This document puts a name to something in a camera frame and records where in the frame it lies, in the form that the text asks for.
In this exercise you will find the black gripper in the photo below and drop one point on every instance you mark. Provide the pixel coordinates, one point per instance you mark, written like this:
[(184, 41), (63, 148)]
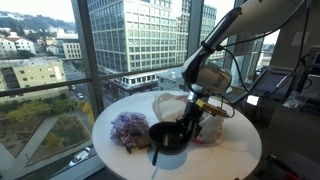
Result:
[(194, 111)]

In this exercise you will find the small black pan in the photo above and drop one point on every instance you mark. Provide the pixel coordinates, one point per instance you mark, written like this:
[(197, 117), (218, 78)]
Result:
[(170, 146)]

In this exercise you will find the brass metal cylinder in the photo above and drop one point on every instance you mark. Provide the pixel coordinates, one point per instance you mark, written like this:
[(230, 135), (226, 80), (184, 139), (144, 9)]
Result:
[(165, 140)]

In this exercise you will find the purple floral cloth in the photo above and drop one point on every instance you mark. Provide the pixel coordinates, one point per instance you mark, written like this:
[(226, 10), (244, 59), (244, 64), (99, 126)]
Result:
[(128, 128)]

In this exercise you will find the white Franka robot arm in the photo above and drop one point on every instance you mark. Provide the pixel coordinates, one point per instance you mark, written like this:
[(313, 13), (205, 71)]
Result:
[(213, 78)]

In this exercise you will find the white red plastic bag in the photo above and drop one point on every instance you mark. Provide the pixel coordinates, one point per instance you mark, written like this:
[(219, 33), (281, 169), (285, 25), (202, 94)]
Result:
[(170, 106)]

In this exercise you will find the dark computer monitor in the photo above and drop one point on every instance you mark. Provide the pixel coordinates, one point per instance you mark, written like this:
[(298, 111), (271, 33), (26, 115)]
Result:
[(271, 83)]

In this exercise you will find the dark equipment cabinet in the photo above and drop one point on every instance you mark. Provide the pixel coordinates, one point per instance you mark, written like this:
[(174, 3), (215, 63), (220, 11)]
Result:
[(286, 133)]

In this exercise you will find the olive wrist camera box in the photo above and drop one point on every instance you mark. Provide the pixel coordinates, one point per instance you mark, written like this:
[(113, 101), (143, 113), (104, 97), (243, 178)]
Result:
[(213, 109)]

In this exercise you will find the dark window frame post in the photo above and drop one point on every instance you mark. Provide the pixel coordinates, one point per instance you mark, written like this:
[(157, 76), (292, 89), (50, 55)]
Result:
[(87, 60), (195, 26)]

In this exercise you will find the horizontal window rail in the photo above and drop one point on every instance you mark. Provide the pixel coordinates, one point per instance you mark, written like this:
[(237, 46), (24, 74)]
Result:
[(43, 86)]

